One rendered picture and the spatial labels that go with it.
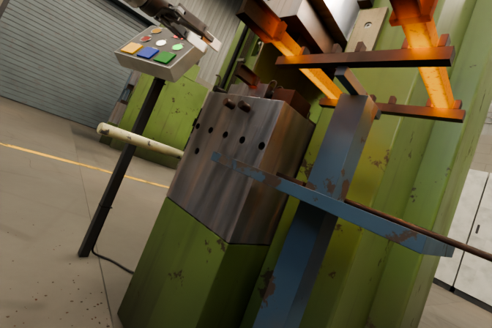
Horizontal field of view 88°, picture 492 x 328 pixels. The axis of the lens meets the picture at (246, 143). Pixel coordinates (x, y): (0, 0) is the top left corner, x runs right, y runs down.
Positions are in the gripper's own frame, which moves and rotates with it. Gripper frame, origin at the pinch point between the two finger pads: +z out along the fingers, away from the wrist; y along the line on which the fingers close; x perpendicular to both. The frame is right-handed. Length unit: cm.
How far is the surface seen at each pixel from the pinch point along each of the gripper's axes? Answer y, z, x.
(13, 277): -42, -10, -100
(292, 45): 35.5, -1.6, -3.6
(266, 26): 34.0, -8.8, -4.5
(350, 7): 13, 48, 48
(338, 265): 46, 39, -46
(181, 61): -38.5, 14.4, 2.1
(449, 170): 58, 83, -3
